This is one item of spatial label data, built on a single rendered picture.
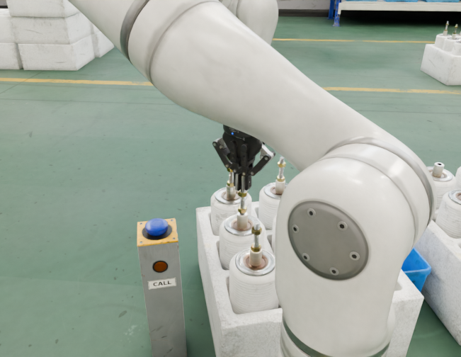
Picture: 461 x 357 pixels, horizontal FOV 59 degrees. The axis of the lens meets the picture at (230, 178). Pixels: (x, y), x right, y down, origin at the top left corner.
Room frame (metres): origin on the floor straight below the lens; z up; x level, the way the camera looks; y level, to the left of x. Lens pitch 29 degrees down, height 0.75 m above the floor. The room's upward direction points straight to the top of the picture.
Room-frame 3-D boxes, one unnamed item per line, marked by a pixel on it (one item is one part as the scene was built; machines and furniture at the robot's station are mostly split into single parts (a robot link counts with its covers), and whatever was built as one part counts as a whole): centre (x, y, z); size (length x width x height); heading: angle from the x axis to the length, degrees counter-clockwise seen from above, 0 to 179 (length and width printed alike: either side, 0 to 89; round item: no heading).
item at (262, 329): (0.72, -0.14, 0.09); 0.39 x 0.39 x 0.18; 11
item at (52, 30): (3.15, 1.29, 0.27); 0.39 x 0.39 x 0.18; 86
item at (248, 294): (0.58, -0.05, 0.16); 0.10 x 0.10 x 0.18
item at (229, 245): (0.70, -0.03, 0.16); 0.10 x 0.10 x 0.18
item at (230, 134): (0.70, -0.02, 0.46); 0.08 x 0.08 x 0.09
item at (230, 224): (0.70, -0.03, 0.25); 0.08 x 0.08 x 0.01
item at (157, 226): (0.59, 0.13, 0.32); 0.04 x 0.04 x 0.02
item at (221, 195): (0.82, 0.00, 0.25); 0.08 x 0.08 x 0.01
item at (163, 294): (0.59, 0.13, 0.16); 0.07 x 0.07 x 0.31; 11
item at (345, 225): (0.25, -0.09, 0.54); 0.09 x 0.09 x 0.17; 50
